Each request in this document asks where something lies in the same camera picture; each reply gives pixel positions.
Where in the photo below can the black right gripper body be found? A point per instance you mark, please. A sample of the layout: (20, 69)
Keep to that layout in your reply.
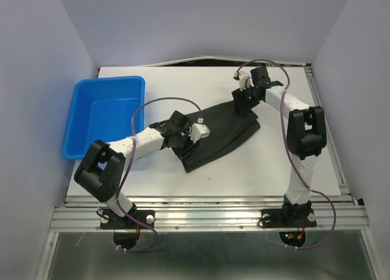
(255, 100)

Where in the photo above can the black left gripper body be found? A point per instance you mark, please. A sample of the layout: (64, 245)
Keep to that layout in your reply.
(182, 143)

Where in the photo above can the black dotted skirt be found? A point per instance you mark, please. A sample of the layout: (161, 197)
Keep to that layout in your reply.
(228, 131)

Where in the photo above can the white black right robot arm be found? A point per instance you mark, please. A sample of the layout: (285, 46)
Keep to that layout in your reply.
(303, 131)

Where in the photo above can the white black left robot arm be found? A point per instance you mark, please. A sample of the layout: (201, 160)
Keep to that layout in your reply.
(101, 170)

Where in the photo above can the blue plastic bin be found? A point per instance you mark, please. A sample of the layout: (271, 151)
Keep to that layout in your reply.
(101, 109)

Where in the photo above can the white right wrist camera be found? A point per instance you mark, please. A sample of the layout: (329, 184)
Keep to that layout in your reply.
(245, 80)

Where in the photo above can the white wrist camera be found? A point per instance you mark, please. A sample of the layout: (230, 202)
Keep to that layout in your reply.
(198, 131)
(245, 80)

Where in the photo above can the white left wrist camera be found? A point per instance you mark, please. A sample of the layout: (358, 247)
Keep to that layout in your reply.
(198, 131)

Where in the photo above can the aluminium table edge rail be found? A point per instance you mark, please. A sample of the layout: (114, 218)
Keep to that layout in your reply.
(197, 214)

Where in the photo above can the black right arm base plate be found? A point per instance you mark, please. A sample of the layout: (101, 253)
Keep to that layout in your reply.
(276, 218)

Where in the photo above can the right side aluminium rail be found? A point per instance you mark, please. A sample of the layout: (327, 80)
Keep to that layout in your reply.
(344, 188)

